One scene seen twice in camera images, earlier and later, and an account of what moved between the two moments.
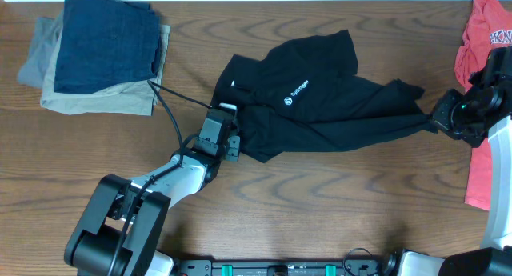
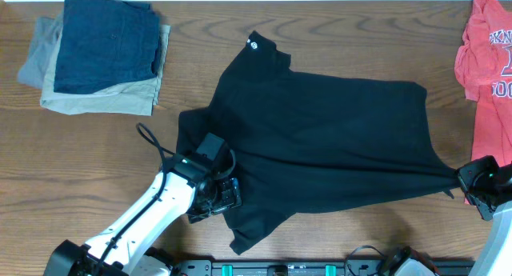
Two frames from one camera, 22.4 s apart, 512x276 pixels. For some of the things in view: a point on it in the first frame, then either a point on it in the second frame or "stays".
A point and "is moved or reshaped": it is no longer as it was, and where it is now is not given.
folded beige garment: [130, 97] stays
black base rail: [347, 267] stays
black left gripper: [234, 154] → [232, 198]
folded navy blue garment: [106, 42] stays
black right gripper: [440, 118] → [468, 174]
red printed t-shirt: [487, 28] stays
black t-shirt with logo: [305, 94] is moved or reshaped
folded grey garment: [48, 30] stays
